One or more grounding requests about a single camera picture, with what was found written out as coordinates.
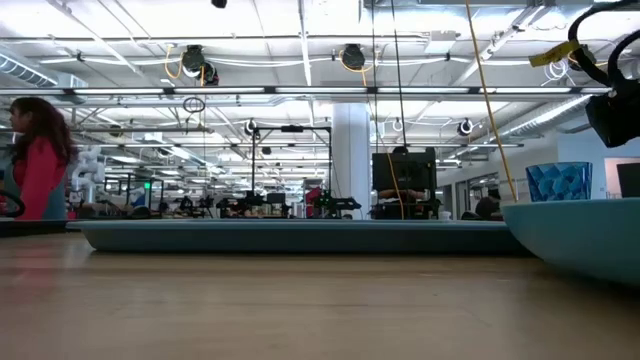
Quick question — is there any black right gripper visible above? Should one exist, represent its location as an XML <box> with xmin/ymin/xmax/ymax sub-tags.
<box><xmin>584</xmin><ymin>82</ymin><xmax>640</xmax><ymax>149</ymax></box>

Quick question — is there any translucent blue faceted cup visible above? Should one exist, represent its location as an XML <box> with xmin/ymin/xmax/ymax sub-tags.
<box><xmin>524</xmin><ymin>160</ymin><xmax>594</xmax><ymax>203</ymax></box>

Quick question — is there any blue rectangular plastic tray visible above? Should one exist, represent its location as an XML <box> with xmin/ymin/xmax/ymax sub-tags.
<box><xmin>66</xmin><ymin>219</ymin><xmax>527</xmax><ymax>254</ymax></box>

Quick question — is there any person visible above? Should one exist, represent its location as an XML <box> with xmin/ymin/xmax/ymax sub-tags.
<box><xmin>377</xmin><ymin>144</ymin><xmax>427</xmax><ymax>202</ymax></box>
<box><xmin>473</xmin><ymin>187</ymin><xmax>504</xmax><ymax>222</ymax></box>
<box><xmin>7</xmin><ymin>96</ymin><xmax>77</xmax><ymax>222</ymax></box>

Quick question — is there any white building column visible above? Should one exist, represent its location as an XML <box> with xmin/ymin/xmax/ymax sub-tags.
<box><xmin>332</xmin><ymin>103</ymin><xmax>372</xmax><ymax>221</ymax></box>

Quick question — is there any long ceiling light bar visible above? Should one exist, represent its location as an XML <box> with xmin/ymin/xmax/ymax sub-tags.
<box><xmin>0</xmin><ymin>86</ymin><xmax>612</xmax><ymax>97</ymax></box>

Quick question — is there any black wall screen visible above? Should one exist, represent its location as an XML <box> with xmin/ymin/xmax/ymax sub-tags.
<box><xmin>615</xmin><ymin>162</ymin><xmax>640</xmax><ymax>199</ymax></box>

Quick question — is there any yellow cable tag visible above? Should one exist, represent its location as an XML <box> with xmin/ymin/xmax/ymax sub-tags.
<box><xmin>528</xmin><ymin>39</ymin><xmax>582</xmax><ymax>68</ymax></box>

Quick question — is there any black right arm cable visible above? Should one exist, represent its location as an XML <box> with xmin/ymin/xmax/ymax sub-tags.
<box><xmin>568</xmin><ymin>0</ymin><xmax>640</xmax><ymax>100</ymax></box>

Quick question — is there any long yellow hanging cable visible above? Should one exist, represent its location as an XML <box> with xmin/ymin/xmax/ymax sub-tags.
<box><xmin>463</xmin><ymin>0</ymin><xmax>519</xmax><ymax>204</ymax></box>

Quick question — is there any long black hanging cable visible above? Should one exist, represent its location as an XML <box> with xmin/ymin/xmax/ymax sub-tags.
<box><xmin>389</xmin><ymin>0</ymin><xmax>409</xmax><ymax>150</ymax></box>

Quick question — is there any black background frame rig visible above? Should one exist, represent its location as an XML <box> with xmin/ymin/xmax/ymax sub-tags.
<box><xmin>250</xmin><ymin>124</ymin><xmax>334</xmax><ymax>219</ymax></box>

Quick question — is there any coiled black cable loop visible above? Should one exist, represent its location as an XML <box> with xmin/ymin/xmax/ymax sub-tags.
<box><xmin>181</xmin><ymin>95</ymin><xmax>207</xmax><ymax>115</ymax></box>

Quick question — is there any silver ventilation duct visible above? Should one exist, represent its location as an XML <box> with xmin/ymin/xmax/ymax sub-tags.
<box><xmin>0</xmin><ymin>52</ymin><xmax>89</xmax><ymax>104</ymax></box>

